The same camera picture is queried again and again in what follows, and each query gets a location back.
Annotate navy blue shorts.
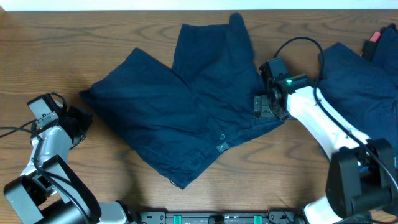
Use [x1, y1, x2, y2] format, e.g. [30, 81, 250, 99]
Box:
[80, 13, 281, 189]

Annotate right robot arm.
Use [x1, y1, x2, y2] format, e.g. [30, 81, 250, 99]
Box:
[254, 74, 397, 223]

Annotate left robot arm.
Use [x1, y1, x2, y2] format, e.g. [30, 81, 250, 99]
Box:
[4, 103, 134, 223]

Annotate pile of navy clothes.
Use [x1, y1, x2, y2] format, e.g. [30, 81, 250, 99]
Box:
[317, 27, 398, 169]

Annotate black garment with pink trim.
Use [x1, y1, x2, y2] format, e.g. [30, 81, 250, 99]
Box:
[360, 23, 397, 61]

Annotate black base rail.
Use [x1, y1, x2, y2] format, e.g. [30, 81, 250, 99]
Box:
[139, 210, 307, 224]

